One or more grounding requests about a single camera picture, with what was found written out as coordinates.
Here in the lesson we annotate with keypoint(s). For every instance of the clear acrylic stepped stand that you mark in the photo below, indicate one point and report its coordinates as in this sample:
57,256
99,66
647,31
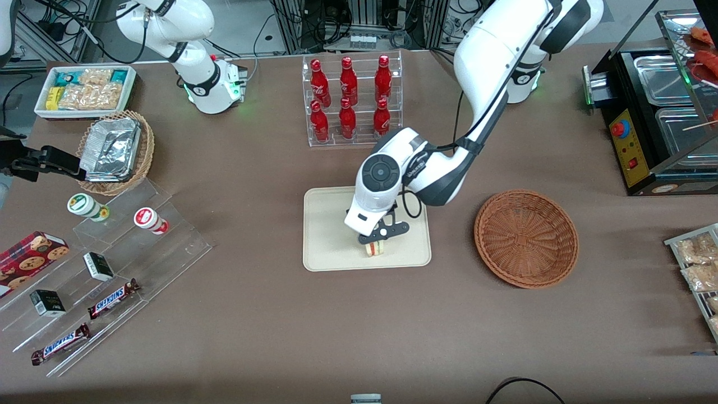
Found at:
168,252

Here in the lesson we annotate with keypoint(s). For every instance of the beige plastic tray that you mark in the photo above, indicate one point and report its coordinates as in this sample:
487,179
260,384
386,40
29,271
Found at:
325,235

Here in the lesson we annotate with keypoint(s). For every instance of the empty round wicker basket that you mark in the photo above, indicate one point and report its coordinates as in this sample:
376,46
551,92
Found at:
524,238

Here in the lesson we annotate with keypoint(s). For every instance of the small grey device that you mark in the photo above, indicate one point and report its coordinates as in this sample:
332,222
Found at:
366,399

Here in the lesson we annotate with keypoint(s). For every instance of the metal shelf frame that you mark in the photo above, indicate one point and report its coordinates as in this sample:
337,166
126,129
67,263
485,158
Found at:
50,28

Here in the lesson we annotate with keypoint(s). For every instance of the bagged rice cracker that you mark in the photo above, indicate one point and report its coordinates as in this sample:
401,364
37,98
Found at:
701,278
714,325
713,304
695,249

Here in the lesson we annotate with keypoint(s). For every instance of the clear acrylic bottle rack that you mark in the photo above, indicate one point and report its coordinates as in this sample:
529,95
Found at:
362,73

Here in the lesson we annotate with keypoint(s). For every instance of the clear cracker packet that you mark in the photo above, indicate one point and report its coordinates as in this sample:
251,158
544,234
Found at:
95,77
90,96

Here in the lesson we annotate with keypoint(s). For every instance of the small black carton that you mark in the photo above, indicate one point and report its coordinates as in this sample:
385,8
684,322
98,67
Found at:
98,266
47,303

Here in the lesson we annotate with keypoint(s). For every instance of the steel warmer pan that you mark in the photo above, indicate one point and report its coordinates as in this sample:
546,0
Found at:
662,78
681,134

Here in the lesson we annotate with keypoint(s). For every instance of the black equipment rack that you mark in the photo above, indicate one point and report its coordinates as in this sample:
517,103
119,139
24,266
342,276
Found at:
364,22

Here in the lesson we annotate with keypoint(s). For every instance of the teal snack packet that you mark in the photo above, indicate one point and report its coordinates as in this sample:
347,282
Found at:
119,76
65,78

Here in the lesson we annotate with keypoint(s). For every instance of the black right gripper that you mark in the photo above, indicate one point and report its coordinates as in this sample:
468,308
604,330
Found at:
27,163

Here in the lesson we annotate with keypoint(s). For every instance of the stacked aluminium foil containers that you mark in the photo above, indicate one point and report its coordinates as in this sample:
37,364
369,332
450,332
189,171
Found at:
112,148

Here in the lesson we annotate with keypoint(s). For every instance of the red lidded drink cup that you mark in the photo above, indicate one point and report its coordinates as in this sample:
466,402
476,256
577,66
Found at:
148,219

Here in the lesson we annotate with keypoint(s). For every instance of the yellow snack packet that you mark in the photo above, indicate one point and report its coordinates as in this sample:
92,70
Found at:
53,98

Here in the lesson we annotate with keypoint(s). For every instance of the red cola bottle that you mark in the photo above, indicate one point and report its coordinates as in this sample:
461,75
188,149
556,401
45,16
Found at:
383,78
320,123
381,119
348,81
320,84
347,120

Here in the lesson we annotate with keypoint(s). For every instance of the red cookie box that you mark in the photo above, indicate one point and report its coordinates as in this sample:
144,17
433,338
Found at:
28,261

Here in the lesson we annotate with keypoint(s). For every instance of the white rectangular snack bin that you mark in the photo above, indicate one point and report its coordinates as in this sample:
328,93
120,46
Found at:
132,84

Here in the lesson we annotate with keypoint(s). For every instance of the Snickers chocolate bar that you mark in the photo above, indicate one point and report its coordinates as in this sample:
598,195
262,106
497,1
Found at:
112,299
59,344

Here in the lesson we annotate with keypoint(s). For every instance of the black food warmer appliance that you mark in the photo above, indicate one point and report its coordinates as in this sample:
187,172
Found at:
631,146

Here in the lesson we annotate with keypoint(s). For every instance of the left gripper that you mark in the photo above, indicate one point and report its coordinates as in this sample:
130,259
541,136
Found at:
393,208

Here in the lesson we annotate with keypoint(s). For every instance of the green lidded drink cup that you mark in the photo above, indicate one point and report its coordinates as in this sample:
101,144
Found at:
84,205

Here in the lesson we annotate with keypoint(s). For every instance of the triangular sandwich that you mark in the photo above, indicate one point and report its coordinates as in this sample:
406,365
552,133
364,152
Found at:
374,250

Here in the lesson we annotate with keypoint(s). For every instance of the wicker basket with foil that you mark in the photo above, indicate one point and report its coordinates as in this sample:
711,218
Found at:
147,151

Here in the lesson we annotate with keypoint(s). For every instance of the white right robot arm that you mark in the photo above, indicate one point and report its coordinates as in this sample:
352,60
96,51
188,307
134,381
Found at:
196,22

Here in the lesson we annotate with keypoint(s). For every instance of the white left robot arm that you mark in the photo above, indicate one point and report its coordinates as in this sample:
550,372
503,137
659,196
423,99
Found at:
493,50

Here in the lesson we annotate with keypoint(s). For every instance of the red sausages in warmer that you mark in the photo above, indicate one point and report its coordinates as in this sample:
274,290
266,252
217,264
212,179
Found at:
707,56

